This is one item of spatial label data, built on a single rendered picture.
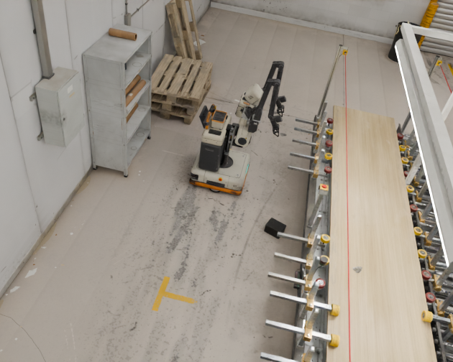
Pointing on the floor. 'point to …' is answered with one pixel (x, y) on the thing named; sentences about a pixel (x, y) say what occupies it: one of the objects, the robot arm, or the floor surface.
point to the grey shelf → (98, 85)
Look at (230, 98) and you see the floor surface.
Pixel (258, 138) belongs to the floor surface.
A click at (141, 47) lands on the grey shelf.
